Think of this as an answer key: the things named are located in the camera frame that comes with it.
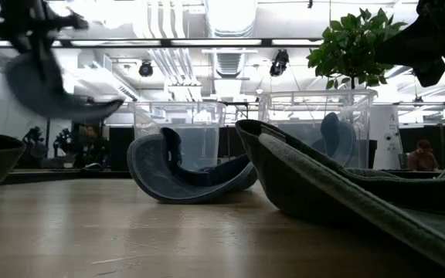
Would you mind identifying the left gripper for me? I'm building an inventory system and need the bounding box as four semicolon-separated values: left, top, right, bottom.
0;0;90;97

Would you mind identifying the blue denim cap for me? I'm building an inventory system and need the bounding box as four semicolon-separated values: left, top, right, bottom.
5;49;125;120
127;127;259;205
310;111;358;168

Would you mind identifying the background black robot rig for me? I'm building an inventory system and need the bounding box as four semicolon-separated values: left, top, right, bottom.
21;126;73;169

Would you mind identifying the person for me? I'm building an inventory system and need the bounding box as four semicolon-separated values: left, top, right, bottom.
406;139;440;172
77;124;106;168

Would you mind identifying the black ceiling spotlight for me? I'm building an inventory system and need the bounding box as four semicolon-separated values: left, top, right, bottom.
138;60;155;78
269;49;290;77

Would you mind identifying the clear plastic bin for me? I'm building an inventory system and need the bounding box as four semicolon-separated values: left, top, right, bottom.
255;88;379;170
128;100;227;173

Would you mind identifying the green leafy plant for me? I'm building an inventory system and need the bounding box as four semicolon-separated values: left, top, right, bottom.
306;7;408;90

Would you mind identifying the white cylindrical column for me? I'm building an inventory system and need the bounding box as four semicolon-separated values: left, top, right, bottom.
369;106;404;171

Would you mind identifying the black table edge rail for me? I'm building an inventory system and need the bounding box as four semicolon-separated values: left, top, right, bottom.
0;168;133;185

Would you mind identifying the black horizontal frame beam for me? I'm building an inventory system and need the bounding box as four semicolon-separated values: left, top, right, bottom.
0;37;324;49

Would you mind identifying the silver ventilation duct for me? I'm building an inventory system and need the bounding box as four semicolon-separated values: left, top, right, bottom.
203;0;259;39

